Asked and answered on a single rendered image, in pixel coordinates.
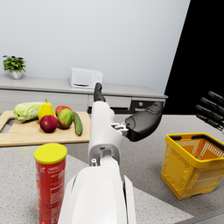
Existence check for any yellow slatted basket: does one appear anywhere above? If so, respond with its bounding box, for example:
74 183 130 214
160 132 224 201

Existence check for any red potato chip can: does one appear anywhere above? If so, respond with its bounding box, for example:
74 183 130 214
32 143 68 224

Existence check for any green cucumber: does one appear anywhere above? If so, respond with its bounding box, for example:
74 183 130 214
72 110 84 137

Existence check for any green red mango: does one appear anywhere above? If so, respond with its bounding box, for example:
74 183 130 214
57 108 74 130

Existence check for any red apple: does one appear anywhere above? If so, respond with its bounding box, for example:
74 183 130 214
38 115 59 134

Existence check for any white microwave oven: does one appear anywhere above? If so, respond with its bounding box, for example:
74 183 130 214
69 66 103 90

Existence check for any yellow pear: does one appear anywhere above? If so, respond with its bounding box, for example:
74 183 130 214
37 98 56 122

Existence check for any grey kitchen counter cabinet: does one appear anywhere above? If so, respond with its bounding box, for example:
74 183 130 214
0 73 169 116

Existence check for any wooden cutting board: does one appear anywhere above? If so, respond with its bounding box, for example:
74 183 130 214
0 109 92 148

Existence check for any green napa cabbage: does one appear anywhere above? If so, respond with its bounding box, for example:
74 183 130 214
12 101 46 123

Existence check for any potted green plant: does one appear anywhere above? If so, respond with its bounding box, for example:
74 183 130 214
2 54 27 81

